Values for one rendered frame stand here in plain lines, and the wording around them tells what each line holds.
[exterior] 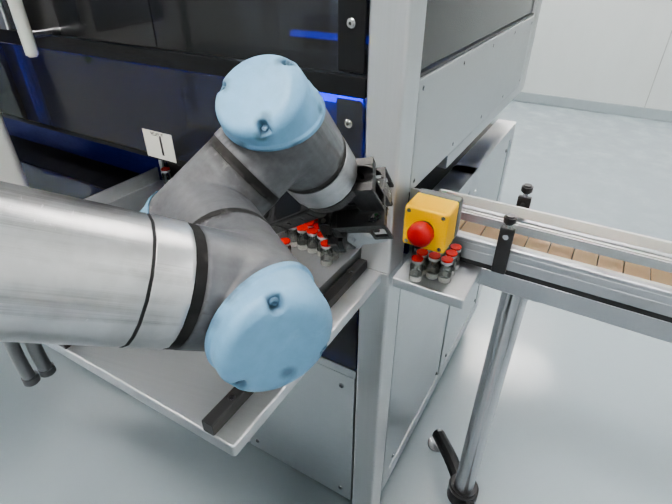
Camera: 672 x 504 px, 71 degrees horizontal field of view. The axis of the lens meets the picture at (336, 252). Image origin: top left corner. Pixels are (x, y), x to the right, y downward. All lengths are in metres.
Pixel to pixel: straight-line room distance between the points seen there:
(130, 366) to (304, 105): 0.49
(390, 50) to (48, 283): 0.56
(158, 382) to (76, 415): 1.27
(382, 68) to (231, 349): 0.53
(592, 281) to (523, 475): 0.96
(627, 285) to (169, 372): 0.70
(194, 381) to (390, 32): 0.54
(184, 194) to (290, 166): 0.08
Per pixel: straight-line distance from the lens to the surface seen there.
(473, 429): 1.24
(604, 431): 1.92
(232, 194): 0.36
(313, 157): 0.39
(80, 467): 1.81
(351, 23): 0.72
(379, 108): 0.72
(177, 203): 0.37
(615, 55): 5.30
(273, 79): 0.37
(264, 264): 0.27
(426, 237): 0.72
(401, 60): 0.69
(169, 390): 0.68
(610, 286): 0.87
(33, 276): 0.24
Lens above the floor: 1.37
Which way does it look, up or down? 33 degrees down
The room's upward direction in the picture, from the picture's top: straight up
